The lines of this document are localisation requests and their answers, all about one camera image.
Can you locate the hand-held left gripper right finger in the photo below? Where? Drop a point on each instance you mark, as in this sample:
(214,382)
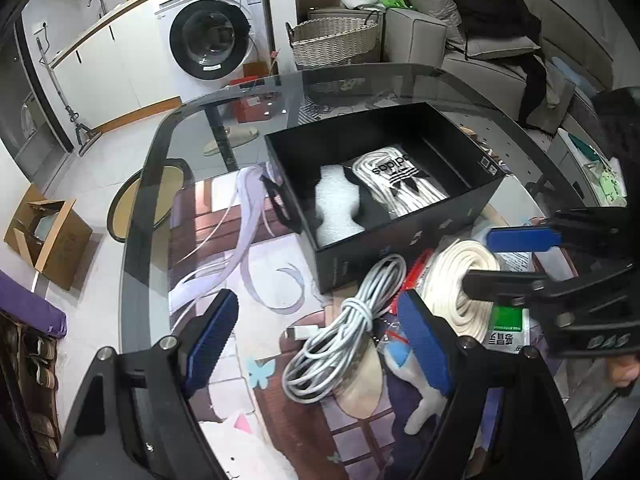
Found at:
(425,345)

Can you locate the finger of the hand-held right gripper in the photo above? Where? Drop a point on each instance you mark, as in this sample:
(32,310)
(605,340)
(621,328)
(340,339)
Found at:
(520,239)
(500,285)

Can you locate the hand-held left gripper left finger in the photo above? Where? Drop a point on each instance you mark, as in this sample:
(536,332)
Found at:
(212,340)

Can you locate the white medicine sachet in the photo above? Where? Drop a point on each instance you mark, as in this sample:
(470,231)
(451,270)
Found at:
(515,262)

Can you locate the green medicine bag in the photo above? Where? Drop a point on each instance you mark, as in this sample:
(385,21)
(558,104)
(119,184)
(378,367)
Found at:
(507,325)

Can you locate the white plush toy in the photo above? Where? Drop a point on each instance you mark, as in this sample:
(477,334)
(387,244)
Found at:
(425,410)

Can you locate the red and white packet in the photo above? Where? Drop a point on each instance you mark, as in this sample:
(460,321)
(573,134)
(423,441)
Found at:
(417,272)

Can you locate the black shoe box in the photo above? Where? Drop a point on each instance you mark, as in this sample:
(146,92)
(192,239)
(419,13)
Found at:
(400,240)

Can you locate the beige soft pad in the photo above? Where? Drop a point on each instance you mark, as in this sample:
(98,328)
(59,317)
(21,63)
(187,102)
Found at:
(360,390)

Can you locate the person's right hand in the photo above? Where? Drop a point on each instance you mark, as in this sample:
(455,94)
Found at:
(625,372)

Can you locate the dotted white rug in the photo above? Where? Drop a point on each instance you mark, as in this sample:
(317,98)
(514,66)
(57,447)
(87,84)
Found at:
(520,145)

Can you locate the printed table mat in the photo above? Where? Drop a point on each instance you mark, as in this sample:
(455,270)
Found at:
(280,410)

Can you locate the round stool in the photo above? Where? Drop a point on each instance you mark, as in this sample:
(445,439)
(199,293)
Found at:
(130,210)

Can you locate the white foam sheet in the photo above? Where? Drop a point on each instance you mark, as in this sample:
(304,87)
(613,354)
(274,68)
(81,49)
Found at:
(335,205)

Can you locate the shoe rack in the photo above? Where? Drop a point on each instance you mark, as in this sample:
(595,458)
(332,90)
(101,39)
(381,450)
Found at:
(35,360)

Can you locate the grey cushion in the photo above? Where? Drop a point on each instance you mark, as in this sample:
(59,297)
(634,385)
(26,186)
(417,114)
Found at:
(435,0)
(500,49)

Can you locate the beige slipper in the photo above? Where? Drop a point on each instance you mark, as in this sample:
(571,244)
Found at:
(240,135)

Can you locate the black clothing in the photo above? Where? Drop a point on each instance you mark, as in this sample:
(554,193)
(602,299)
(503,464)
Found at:
(500,15)

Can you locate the grey sofa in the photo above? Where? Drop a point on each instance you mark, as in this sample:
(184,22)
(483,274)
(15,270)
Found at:
(415,35)

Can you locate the red cardboard box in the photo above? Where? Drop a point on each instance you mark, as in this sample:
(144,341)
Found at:
(250,105)

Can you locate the striped rug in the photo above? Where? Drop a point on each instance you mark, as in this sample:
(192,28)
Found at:
(320,110)

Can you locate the floor mop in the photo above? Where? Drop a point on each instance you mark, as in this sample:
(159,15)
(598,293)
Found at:
(82,135)

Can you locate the wicker laundry basket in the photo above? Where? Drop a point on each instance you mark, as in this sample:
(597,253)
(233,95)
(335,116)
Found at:
(332,42)

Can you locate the white kitchen base cabinet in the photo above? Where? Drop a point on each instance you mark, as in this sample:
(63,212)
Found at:
(130,60)

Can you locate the white washing machine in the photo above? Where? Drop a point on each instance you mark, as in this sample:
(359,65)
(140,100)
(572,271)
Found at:
(210,40)

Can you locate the kitchen faucet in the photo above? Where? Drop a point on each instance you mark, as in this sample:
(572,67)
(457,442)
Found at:
(102,5)

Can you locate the wall socket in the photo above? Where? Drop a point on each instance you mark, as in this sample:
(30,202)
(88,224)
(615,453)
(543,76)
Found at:
(41,28)

